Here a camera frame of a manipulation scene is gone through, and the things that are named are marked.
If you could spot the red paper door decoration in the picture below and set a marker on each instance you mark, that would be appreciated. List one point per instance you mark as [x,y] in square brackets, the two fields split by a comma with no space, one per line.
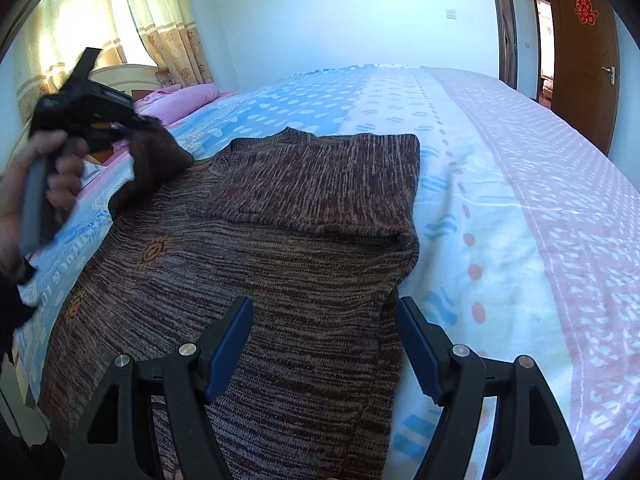
[586,9]

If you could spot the yellow floral curtain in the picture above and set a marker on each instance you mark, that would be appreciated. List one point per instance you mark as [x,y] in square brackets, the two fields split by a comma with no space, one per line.
[55,45]
[165,25]

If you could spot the cream wooden headboard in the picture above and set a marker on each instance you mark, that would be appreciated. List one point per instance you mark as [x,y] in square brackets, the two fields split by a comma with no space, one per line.
[125,79]

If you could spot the person's left hand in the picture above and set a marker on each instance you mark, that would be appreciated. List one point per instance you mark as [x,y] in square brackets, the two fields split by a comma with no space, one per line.
[65,180]

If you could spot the brown wooden door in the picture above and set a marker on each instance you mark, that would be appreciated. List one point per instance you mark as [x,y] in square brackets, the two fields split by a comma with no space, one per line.
[575,75]

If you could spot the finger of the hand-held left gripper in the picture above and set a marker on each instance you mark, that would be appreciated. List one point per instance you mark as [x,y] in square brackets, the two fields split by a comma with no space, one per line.
[124,130]

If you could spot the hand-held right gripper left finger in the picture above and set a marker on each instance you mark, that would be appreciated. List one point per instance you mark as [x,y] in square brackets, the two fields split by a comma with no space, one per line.
[232,345]

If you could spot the dark wooden door frame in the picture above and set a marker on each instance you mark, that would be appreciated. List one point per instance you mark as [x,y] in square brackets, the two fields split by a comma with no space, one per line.
[505,35]

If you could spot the pink pillow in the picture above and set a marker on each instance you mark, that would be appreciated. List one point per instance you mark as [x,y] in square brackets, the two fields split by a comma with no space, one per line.
[185,97]

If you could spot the patterned blue pink bedsheet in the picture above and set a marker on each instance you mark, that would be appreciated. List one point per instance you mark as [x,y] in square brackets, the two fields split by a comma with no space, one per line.
[525,210]

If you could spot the white light switch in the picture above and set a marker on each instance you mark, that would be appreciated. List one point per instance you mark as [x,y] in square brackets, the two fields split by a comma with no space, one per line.
[452,14]

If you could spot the brown knitted sweater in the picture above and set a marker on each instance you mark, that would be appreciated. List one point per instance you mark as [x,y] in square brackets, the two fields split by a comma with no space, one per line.
[300,220]

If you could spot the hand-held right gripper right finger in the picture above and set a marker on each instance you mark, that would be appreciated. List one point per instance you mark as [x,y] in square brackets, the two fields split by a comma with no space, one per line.
[417,345]

